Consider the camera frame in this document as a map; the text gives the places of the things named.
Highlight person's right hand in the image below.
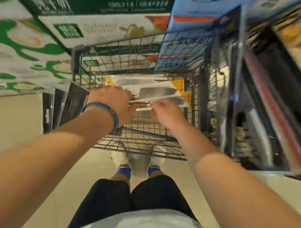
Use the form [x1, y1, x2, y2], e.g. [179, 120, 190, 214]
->
[147, 97, 191, 133]

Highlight person's left hand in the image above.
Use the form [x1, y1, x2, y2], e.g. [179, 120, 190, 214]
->
[84, 82, 140, 129]

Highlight black cleaver packets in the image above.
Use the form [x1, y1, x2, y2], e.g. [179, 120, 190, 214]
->
[193, 2, 294, 173]
[37, 78, 91, 139]

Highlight grey wire shopping cart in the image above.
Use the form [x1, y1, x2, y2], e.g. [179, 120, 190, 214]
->
[58, 0, 301, 182]

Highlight person's left forearm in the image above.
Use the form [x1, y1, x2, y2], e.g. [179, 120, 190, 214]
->
[0, 94, 118, 228]

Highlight person's right forearm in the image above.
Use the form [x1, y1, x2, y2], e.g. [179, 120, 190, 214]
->
[157, 121, 301, 228]

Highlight blue wristband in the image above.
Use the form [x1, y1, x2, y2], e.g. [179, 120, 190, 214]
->
[78, 100, 122, 132]

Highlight white right shoe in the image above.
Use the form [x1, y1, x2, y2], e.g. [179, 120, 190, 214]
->
[148, 155, 166, 171]

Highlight white shoe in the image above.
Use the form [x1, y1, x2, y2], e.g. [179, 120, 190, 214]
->
[148, 155, 166, 171]
[110, 149, 131, 170]

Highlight blue right sock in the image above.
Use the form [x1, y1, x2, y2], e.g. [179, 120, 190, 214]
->
[146, 165, 162, 178]

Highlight blue sock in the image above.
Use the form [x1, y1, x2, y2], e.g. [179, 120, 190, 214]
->
[114, 163, 133, 180]
[146, 165, 162, 178]

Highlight white left shoe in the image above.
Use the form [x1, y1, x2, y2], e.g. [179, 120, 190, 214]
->
[110, 149, 131, 170]

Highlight blue left sock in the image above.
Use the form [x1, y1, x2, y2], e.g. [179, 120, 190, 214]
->
[114, 163, 133, 180]

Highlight stack of dark green cartons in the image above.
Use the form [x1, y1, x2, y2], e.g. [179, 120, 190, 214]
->
[0, 0, 177, 90]

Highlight black shorts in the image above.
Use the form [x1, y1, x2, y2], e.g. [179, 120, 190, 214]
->
[63, 163, 203, 228]

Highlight stack of light blue cartons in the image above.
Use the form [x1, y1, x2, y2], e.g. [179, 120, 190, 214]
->
[153, 0, 301, 92]

